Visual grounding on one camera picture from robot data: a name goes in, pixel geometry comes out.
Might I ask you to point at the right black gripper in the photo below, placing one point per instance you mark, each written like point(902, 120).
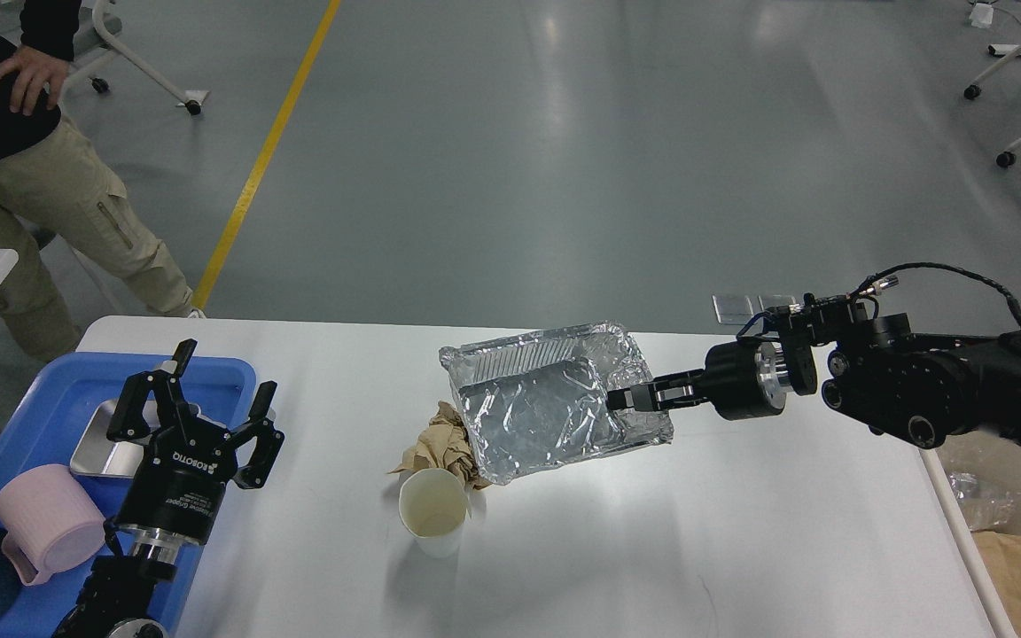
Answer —
point(741, 379)

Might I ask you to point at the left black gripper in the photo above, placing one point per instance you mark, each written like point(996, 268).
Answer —
point(180, 484)

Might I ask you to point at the aluminium foil tray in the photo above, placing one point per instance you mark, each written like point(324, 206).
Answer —
point(538, 401)

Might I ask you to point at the square stainless steel tray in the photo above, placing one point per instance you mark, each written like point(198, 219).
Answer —
point(98, 457)

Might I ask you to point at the pink ribbed mug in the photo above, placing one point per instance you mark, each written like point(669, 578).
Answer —
point(51, 524)

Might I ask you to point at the white paper cup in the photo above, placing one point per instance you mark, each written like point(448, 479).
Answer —
point(434, 508)

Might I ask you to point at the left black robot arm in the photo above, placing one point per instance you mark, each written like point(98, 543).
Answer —
point(115, 599)

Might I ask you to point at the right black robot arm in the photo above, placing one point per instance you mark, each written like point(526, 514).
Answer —
point(917, 387)

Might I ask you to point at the left floor socket plate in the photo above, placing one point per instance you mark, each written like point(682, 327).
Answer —
point(734, 310)

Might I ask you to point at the floor socket plate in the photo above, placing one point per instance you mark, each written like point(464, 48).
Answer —
point(780, 300)
point(734, 310)

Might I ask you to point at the right floor socket plate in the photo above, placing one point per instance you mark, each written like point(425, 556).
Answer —
point(780, 300)

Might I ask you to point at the crumpled brown paper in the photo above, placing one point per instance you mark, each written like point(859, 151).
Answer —
point(444, 444)

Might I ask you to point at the person in beige trousers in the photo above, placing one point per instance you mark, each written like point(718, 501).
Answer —
point(51, 176)

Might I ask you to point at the clear plastic wrap in bin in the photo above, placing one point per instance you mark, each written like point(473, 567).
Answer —
point(985, 505)

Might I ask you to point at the grey office chair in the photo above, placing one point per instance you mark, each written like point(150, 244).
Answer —
point(98, 41)

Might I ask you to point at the beige plastic waste bin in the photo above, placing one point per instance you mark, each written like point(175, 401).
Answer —
point(995, 460)

